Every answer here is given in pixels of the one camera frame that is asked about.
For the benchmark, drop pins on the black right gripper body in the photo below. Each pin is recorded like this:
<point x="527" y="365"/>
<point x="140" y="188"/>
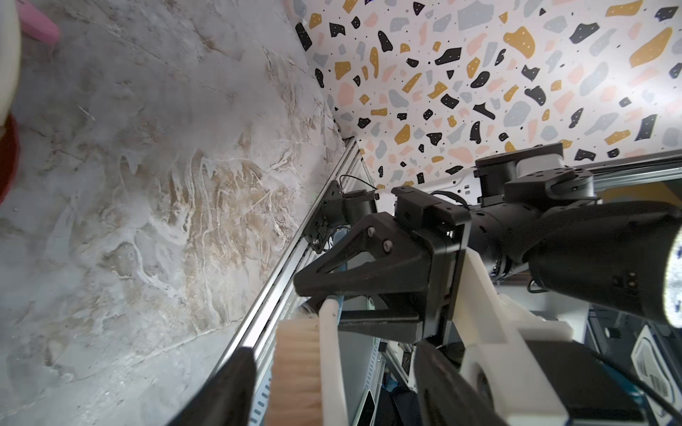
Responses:
<point x="440" y="229"/>

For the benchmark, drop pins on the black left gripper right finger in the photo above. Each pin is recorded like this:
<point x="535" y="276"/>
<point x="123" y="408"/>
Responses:
<point x="444" y="397"/>

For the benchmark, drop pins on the terracotta saucer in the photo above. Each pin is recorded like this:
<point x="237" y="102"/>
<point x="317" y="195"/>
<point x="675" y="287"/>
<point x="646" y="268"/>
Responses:
<point x="10" y="155"/>

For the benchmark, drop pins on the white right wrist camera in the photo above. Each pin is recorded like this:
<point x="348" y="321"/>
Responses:
<point x="530" y="371"/>

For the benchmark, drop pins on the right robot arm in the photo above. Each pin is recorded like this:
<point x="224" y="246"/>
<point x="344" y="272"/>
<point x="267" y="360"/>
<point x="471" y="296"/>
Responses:
<point x="534" y="214"/>

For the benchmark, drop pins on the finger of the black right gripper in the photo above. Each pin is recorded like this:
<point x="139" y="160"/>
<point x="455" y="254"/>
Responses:
<point x="390" y="325"/>
<point x="381" y="255"/>

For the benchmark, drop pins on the pink toy microphone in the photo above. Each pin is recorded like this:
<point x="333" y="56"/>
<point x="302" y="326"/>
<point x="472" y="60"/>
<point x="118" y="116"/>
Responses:
<point x="36" y="24"/>

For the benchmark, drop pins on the cream ceramic pot with mud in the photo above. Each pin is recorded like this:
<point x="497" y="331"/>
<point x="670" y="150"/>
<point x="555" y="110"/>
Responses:
<point x="10" y="55"/>

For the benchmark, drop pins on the white scrub brush blue handle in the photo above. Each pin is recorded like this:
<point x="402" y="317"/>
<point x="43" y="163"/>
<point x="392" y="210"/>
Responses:
<point x="307" y="383"/>

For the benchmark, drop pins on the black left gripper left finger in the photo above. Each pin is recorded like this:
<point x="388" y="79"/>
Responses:
<point x="226" y="398"/>

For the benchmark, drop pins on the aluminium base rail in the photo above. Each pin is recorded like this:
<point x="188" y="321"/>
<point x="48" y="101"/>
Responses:
<point x="363" y="366"/>

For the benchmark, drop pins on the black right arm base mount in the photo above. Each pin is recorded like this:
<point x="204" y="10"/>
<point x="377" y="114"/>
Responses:
<point x="338" y="209"/>

